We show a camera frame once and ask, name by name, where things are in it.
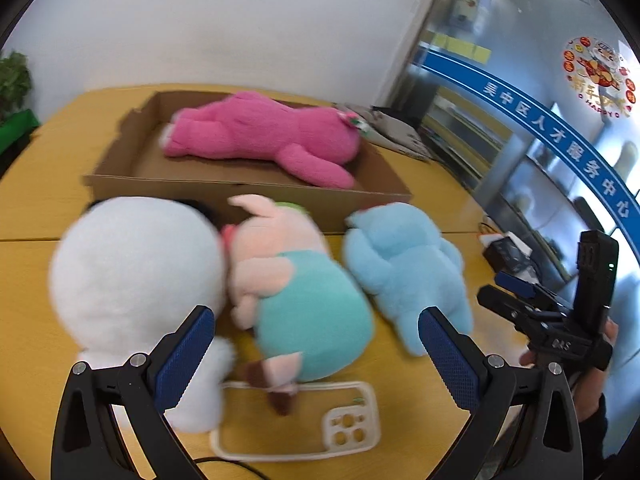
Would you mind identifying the wooden desktop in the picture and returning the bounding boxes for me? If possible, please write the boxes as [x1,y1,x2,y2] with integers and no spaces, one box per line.
[0,85,583,480]

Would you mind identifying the person's right hand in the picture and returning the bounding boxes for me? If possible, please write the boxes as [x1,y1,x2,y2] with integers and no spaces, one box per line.
[519,317,621,425]

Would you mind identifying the white plush toy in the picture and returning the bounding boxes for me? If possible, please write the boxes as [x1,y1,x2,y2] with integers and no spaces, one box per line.
[50,196,237,434]

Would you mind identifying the green potted plant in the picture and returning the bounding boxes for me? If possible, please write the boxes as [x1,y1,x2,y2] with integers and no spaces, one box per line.
[0,50,34,122]

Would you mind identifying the cardboard box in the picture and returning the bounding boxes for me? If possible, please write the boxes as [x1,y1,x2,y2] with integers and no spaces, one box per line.
[82,91,414,234]

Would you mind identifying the grey printed bag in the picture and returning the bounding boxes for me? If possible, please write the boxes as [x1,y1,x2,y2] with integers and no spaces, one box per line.
[334,102,432,162]

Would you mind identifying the light blue plush toy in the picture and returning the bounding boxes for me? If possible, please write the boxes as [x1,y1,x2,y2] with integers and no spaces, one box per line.
[342,202,476,359]

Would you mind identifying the clear phone case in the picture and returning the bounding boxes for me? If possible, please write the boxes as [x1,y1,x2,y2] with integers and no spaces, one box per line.
[210,380,382,463]

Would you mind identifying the green plant pot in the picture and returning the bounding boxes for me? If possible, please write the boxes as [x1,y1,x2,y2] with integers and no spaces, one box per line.
[0,110,41,157]

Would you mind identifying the small black device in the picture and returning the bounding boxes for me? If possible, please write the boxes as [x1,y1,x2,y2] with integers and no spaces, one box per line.
[479,226,538,281]

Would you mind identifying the round red window sticker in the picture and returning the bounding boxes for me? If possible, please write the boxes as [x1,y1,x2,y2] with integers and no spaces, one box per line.
[562,35,637,119]

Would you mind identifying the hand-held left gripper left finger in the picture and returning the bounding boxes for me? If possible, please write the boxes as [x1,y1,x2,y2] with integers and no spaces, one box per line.
[51,305,217,480]

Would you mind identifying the person's right forearm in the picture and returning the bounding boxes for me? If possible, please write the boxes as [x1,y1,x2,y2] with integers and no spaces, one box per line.
[575,394,610,463]

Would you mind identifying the blue window banner stripe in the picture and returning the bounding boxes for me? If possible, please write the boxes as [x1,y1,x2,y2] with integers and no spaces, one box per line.
[412,44,640,235]

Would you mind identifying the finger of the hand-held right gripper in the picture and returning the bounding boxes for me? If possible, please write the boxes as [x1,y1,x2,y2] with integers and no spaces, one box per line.
[476,284,548,335]
[494,270,573,313]

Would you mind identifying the yellow sticky notes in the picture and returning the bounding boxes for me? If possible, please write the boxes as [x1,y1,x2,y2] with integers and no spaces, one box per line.
[431,31,494,62]

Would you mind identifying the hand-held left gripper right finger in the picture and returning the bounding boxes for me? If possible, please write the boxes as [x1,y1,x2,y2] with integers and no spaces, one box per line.
[417,307,585,480]

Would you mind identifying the pink pig plush toy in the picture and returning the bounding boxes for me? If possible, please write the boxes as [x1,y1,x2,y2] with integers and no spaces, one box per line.
[222,194,376,417]

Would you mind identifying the black cable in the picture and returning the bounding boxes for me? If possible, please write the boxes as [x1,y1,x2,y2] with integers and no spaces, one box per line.
[192,457,277,480]

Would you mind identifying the pink plush bear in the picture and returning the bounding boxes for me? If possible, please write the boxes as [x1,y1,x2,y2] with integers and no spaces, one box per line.
[160,91,364,190]

